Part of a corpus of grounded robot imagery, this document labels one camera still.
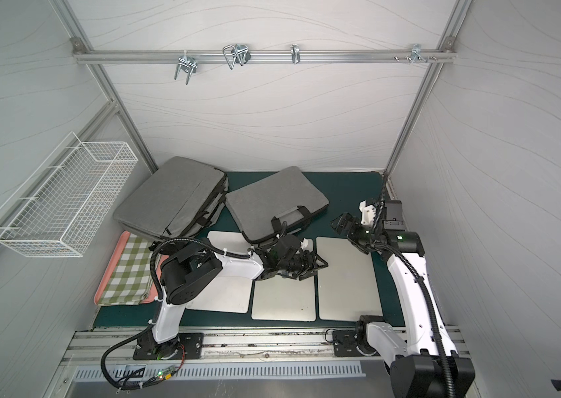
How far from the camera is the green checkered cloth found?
82 cm

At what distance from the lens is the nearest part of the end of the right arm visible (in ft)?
1.68

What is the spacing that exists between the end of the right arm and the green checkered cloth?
728 millimetres
